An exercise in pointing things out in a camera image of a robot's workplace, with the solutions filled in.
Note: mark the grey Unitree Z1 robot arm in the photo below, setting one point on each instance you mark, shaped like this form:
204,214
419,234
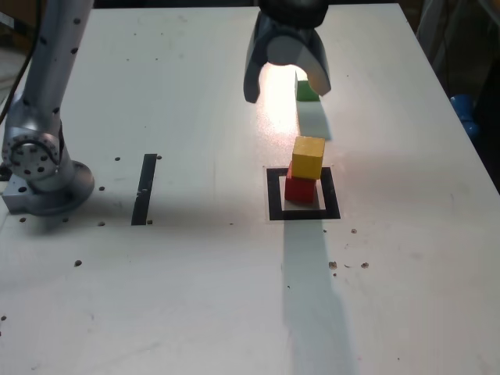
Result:
39,129

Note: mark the red cube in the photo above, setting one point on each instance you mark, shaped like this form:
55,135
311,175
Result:
300,190

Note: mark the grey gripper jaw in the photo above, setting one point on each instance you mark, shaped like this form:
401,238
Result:
252,70
312,58

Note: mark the yellow cube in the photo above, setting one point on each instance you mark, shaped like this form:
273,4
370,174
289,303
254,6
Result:
308,162

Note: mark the blue object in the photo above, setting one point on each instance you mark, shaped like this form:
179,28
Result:
465,111

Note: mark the green cube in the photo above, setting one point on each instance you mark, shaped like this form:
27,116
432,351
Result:
304,93

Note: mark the black tape square outline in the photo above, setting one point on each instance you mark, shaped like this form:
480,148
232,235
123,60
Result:
304,215

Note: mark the black tape strip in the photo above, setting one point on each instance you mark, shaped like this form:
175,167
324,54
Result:
143,191

